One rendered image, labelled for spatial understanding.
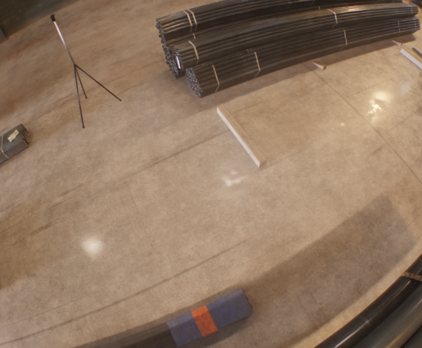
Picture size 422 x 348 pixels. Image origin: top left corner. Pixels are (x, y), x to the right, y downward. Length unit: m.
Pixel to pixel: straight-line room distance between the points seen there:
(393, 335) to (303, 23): 3.92
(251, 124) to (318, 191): 1.19
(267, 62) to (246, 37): 0.51
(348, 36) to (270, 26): 1.73
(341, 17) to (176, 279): 4.54
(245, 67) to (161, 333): 3.29
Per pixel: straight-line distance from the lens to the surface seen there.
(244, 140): 3.10
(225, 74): 3.58
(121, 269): 2.77
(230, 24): 4.03
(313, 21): 4.37
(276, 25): 3.92
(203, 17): 3.74
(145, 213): 2.87
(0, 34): 10.28
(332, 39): 4.76
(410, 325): 1.34
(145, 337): 2.47
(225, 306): 2.36
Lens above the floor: 2.52
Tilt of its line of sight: 59 degrees down
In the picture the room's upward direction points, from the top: 7 degrees counter-clockwise
